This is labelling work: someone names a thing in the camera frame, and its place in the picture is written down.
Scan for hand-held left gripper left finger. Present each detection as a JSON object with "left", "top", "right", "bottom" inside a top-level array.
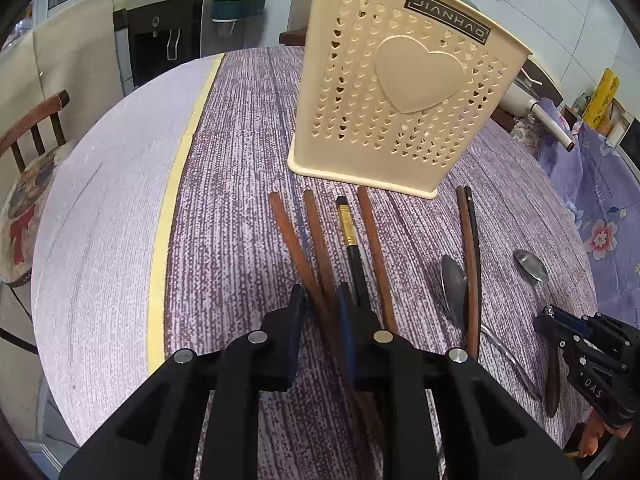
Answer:
[{"left": 59, "top": 284, "right": 308, "bottom": 480}]

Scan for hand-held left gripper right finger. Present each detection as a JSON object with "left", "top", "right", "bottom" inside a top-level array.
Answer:
[{"left": 336, "top": 282, "right": 583, "bottom": 480}]

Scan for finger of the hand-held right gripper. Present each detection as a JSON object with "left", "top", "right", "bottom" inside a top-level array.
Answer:
[
  {"left": 545, "top": 304, "right": 592, "bottom": 337},
  {"left": 532, "top": 313, "right": 569, "bottom": 349}
]

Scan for black chopstick with gold band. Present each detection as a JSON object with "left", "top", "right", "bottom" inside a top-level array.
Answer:
[{"left": 336, "top": 196, "right": 371, "bottom": 311}]

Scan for metal spoon with wooden handle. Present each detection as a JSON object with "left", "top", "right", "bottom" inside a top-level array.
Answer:
[{"left": 512, "top": 248, "right": 562, "bottom": 419}]

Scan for all-metal spoon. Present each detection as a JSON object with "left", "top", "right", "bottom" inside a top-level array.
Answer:
[{"left": 440, "top": 254, "right": 544, "bottom": 402}]

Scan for plain black chopstick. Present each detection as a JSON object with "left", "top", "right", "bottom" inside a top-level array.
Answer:
[{"left": 465, "top": 186, "right": 483, "bottom": 361}]

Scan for beige plastic utensil holder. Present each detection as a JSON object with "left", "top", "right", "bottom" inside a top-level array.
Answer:
[{"left": 287, "top": 0, "right": 533, "bottom": 200}]

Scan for orange object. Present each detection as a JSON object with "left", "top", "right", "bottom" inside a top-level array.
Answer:
[{"left": 565, "top": 412, "right": 633, "bottom": 458}]

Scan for purple floral cloth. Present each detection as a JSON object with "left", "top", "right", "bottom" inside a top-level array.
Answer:
[{"left": 510, "top": 97, "right": 640, "bottom": 321}]

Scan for black board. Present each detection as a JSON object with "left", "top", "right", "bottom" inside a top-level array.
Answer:
[{"left": 622, "top": 120, "right": 640, "bottom": 161}]

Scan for small white box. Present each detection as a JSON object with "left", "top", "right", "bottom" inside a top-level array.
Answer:
[{"left": 607, "top": 110, "right": 631, "bottom": 143}]

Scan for white rolling pin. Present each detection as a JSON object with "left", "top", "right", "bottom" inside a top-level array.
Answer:
[{"left": 527, "top": 100, "right": 577, "bottom": 152}]

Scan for yellow packet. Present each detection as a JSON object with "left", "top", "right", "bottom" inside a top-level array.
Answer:
[{"left": 582, "top": 67, "right": 621, "bottom": 128}]

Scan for white pot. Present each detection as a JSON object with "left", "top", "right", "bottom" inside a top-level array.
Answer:
[{"left": 500, "top": 55, "right": 566, "bottom": 116}]

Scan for pug print seat cushion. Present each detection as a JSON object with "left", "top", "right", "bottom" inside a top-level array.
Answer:
[{"left": 0, "top": 145, "right": 76, "bottom": 286}]

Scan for white and black water dispenser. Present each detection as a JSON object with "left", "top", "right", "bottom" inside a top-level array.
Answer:
[{"left": 112, "top": 0, "right": 208, "bottom": 88}]

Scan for wooden chair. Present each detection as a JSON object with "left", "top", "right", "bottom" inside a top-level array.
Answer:
[{"left": 0, "top": 90, "right": 71, "bottom": 356}]

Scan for beige cloth cover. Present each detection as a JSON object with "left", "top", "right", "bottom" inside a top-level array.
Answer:
[{"left": 0, "top": 0, "right": 126, "bottom": 161}]

